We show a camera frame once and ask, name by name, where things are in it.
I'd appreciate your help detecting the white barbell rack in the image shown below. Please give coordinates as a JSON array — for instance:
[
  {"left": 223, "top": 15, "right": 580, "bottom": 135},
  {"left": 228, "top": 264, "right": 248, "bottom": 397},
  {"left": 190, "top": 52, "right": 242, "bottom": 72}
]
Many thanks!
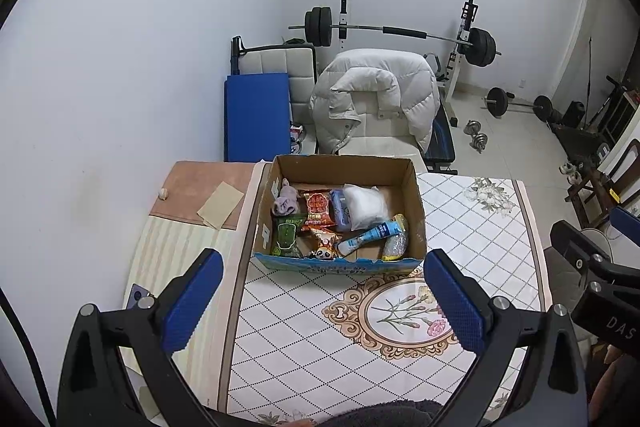
[{"left": 337, "top": 0, "right": 476, "bottom": 128}]

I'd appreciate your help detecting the person's right hand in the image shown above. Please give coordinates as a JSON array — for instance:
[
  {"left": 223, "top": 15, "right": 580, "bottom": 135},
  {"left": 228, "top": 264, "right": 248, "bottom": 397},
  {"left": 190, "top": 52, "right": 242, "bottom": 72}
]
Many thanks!
[{"left": 587, "top": 342, "right": 626, "bottom": 413}]

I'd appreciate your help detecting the blue tissue pack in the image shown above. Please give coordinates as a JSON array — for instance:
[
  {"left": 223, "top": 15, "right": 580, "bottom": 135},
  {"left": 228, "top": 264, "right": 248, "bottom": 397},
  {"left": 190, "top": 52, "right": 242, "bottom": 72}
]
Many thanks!
[{"left": 329, "top": 188, "right": 353, "bottom": 232}]

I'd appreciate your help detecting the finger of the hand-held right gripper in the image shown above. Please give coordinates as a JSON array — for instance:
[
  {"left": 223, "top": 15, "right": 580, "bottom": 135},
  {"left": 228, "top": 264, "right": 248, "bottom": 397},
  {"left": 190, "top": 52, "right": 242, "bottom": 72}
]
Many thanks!
[
  {"left": 610, "top": 206, "right": 640, "bottom": 250},
  {"left": 550, "top": 220, "right": 618, "bottom": 280}
]

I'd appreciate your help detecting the floral diamond tablecloth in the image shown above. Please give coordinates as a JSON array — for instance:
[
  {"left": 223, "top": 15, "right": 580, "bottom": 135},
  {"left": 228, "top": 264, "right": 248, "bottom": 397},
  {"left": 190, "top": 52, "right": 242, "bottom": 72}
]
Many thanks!
[{"left": 218, "top": 162, "right": 546, "bottom": 425}]

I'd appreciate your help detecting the dark wooden chair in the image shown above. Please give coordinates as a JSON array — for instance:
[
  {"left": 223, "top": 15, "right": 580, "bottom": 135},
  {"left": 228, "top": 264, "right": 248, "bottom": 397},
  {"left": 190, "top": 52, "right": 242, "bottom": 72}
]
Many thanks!
[{"left": 565, "top": 142, "right": 640, "bottom": 228}]

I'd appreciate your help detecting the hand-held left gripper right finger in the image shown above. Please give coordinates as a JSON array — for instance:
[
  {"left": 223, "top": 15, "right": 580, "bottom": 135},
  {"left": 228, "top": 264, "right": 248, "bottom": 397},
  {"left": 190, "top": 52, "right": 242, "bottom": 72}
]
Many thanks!
[{"left": 422, "top": 248, "right": 588, "bottom": 427}]

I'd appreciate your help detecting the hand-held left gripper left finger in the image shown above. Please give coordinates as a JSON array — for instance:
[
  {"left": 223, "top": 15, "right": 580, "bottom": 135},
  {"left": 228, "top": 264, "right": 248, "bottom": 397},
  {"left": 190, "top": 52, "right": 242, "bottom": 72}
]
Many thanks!
[{"left": 57, "top": 248, "right": 236, "bottom": 427}]

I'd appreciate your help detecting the grey swivel chair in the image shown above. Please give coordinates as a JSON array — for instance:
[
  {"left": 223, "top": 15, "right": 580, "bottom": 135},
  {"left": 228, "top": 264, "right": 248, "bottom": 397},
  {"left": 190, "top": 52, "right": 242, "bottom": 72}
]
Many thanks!
[{"left": 542, "top": 227, "right": 615, "bottom": 308}]

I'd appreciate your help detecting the purple sock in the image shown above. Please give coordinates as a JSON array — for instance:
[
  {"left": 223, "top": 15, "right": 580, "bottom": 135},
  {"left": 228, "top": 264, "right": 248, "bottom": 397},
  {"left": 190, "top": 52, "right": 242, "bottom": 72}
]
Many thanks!
[{"left": 271, "top": 179, "right": 301, "bottom": 217}]

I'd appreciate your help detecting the short barbell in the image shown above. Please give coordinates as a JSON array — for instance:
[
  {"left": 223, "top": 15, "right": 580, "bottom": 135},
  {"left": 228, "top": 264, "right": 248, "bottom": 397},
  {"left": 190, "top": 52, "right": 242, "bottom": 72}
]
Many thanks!
[{"left": 482, "top": 87, "right": 555, "bottom": 122}]

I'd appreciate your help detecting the clear foil packet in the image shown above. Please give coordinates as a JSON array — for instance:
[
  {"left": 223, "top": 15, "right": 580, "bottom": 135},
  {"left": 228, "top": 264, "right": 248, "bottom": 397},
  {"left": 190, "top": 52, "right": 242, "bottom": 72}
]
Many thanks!
[{"left": 382, "top": 234, "right": 407, "bottom": 262}]

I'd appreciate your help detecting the white office chair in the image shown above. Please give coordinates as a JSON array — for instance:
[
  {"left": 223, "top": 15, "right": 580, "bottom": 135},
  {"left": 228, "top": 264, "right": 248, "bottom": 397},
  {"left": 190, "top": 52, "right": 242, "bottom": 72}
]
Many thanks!
[{"left": 335, "top": 107, "right": 428, "bottom": 162}]

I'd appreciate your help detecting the black metal rack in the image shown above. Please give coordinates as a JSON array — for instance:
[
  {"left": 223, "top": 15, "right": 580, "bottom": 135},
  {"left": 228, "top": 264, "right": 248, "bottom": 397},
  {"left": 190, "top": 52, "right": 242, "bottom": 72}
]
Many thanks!
[{"left": 585, "top": 74, "right": 640, "bottom": 148}]

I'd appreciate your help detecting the striped cream mat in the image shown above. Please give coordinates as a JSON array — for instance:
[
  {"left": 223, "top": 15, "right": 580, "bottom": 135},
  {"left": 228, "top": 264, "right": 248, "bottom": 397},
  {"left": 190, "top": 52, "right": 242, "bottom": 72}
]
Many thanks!
[{"left": 122, "top": 214, "right": 251, "bottom": 423}]

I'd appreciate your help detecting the white puffer jacket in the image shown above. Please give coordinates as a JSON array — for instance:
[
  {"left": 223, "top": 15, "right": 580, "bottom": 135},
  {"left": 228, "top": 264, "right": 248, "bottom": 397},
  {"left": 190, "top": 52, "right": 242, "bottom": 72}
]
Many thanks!
[{"left": 308, "top": 49, "right": 441, "bottom": 156}]

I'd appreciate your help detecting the blue folded exercise mat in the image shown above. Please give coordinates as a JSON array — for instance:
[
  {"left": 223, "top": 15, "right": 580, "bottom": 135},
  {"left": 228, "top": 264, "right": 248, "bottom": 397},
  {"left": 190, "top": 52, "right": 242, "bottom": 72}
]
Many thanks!
[{"left": 223, "top": 73, "right": 292, "bottom": 162}]

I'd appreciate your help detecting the long barbell with black plates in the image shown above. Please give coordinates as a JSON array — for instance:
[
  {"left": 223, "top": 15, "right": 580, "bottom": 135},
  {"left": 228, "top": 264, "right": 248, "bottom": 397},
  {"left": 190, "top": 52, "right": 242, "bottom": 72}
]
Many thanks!
[{"left": 288, "top": 7, "right": 502, "bottom": 68}]

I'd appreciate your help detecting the tan paper sheet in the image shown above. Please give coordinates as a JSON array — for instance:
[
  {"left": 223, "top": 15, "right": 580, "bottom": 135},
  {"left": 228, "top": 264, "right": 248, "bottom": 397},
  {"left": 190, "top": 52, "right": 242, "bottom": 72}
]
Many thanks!
[{"left": 197, "top": 181, "right": 245, "bottom": 230}]

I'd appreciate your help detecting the black weight bench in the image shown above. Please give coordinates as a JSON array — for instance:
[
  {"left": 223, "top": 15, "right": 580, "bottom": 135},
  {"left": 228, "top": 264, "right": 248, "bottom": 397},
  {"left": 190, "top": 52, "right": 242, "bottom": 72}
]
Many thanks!
[{"left": 420, "top": 102, "right": 458, "bottom": 175}]

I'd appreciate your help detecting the teal tube packet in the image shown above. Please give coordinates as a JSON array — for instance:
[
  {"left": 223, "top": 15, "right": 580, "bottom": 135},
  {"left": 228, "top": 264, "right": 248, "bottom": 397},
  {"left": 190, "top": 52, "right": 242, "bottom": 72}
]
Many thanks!
[{"left": 337, "top": 214, "right": 408, "bottom": 258}]

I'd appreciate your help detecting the white tufted chair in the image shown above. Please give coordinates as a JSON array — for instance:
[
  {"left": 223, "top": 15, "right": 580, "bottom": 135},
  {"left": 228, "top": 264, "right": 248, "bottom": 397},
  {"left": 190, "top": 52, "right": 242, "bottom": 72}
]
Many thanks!
[{"left": 231, "top": 36, "right": 318, "bottom": 142}]

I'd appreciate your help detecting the person's dark fleece clothing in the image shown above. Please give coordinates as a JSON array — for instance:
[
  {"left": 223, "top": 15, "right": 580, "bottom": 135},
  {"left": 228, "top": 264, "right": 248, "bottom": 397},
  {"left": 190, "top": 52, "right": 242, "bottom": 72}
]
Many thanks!
[{"left": 320, "top": 398, "right": 443, "bottom": 427}]

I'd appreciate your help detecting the dark floor mat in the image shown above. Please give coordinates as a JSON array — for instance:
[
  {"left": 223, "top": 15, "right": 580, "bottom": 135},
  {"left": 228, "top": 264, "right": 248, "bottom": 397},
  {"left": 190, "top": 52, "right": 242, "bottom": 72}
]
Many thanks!
[{"left": 552, "top": 122, "right": 608, "bottom": 162}]

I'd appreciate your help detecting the white stuffed plastic bag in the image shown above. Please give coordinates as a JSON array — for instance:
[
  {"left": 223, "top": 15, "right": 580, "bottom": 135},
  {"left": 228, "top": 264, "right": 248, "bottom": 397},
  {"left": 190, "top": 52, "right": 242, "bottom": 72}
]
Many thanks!
[{"left": 344, "top": 183, "right": 391, "bottom": 232}]

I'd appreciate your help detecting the green snack packet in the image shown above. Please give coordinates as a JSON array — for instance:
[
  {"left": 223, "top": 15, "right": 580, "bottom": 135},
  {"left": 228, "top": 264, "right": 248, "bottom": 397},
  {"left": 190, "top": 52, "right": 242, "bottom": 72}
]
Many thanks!
[{"left": 270, "top": 214, "right": 307, "bottom": 258}]

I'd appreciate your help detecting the thin dark rod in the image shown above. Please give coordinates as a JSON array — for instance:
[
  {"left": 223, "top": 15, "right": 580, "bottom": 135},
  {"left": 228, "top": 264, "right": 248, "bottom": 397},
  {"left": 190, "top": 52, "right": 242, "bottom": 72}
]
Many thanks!
[{"left": 582, "top": 37, "right": 593, "bottom": 128}]

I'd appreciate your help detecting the large red snack packet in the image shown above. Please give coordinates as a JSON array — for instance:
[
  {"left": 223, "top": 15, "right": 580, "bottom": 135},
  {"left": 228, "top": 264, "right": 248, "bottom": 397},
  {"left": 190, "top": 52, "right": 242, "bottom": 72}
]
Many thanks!
[{"left": 300, "top": 189, "right": 335, "bottom": 220}]

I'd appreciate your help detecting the black cable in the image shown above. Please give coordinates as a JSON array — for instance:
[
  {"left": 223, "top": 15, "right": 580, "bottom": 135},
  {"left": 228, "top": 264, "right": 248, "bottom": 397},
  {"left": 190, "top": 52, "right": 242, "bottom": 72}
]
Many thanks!
[{"left": 0, "top": 287, "right": 53, "bottom": 427}]

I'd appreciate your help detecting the blue smartphone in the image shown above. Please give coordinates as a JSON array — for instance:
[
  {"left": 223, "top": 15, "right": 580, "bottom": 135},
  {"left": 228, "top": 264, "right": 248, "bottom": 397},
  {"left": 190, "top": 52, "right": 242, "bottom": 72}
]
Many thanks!
[{"left": 125, "top": 285, "right": 153, "bottom": 310}]

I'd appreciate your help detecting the black bag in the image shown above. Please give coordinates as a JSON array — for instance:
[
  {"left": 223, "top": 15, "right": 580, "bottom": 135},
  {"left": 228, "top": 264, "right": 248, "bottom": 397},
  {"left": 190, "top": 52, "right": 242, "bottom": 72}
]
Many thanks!
[{"left": 564, "top": 101, "right": 586, "bottom": 128}]

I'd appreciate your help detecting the orange cartoon snack packet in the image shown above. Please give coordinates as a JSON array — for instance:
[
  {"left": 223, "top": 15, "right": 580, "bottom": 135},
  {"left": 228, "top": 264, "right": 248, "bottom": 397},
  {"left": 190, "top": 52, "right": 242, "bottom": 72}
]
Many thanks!
[{"left": 307, "top": 227, "right": 343, "bottom": 260}]

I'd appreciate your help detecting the cardboard box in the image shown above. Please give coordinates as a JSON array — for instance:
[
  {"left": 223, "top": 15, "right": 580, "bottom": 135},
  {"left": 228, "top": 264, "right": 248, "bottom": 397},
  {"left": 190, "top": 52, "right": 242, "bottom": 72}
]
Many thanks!
[{"left": 251, "top": 154, "right": 428, "bottom": 275}]

